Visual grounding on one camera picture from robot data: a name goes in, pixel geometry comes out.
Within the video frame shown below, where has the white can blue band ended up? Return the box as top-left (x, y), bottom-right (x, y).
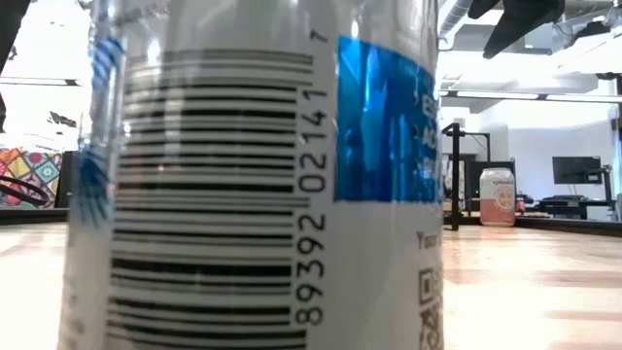
top-left (56, 0), bottom-right (446, 350)

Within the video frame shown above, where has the black wall monitor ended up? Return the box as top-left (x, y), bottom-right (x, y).
top-left (551, 156), bottom-right (603, 186)

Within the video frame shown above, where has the black office partition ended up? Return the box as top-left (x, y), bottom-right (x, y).
top-left (54, 150), bottom-right (79, 210)

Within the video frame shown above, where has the black table frame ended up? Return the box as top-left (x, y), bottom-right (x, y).
top-left (513, 215), bottom-right (622, 238)
top-left (0, 206), bottom-right (69, 228)

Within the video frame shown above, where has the black curved cable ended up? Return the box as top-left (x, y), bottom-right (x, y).
top-left (0, 174), bottom-right (51, 208)

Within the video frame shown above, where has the colourful patterned quilt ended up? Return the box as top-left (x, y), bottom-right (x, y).
top-left (0, 147), bottom-right (64, 210)

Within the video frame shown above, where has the silver spiral duct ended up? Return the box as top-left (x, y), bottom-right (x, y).
top-left (436, 0), bottom-right (475, 50)

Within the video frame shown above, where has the pink white spindrift can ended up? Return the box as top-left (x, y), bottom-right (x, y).
top-left (479, 167), bottom-right (517, 228)

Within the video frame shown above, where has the black left table frame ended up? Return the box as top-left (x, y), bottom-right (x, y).
top-left (0, 206), bottom-right (69, 228)

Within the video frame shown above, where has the black right table frame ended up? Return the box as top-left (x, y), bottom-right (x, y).
top-left (513, 215), bottom-right (622, 238)

